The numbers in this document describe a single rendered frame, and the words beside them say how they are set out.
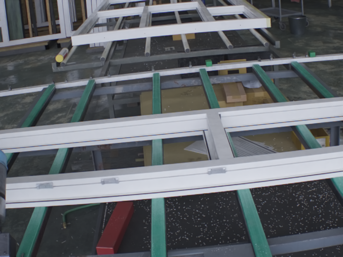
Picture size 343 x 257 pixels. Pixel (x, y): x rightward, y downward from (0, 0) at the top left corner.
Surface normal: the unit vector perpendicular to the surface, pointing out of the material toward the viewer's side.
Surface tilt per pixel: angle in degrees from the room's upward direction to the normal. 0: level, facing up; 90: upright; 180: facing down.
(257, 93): 90
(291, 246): 90
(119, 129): 90
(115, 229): 0
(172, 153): 0
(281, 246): 90
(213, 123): 0
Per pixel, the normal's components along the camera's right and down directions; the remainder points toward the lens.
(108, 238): -0.10, -0.93
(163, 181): 0.02, 0.37
